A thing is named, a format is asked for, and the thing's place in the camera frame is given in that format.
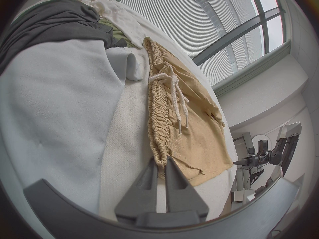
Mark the pale blue garment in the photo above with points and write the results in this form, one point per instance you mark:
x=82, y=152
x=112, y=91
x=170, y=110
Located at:
x=59, y=96

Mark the window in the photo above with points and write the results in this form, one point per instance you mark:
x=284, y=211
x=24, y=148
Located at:
x=263, y=21

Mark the white garment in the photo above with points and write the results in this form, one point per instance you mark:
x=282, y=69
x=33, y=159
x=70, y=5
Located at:
x=119, y=16

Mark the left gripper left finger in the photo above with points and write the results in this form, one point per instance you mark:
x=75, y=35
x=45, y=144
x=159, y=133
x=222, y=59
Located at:
x=139, y=195

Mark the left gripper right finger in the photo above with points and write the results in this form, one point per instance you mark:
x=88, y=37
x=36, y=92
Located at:
x=183, y=195

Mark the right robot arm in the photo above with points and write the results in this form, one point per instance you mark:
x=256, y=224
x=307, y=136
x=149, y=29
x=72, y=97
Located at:
x=276, y=155

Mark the black garment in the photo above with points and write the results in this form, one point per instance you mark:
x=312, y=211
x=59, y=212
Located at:
x=49, y=21

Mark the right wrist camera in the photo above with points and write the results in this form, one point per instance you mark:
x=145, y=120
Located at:
x=262, y=147

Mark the green garment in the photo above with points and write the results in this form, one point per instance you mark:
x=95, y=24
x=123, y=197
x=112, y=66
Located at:
x=117, y=35

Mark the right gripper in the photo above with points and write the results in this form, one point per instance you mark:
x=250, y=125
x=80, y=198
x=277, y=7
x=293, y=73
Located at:
x=253, y=160

